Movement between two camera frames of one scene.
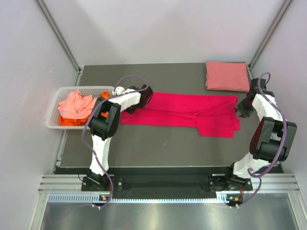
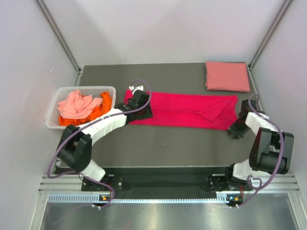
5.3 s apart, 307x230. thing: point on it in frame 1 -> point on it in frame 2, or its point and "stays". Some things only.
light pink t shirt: [76, 105] stays
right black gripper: [244, 113] -> [238, 133]
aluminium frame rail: [252, 62] stays
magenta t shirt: [213, 115] stays
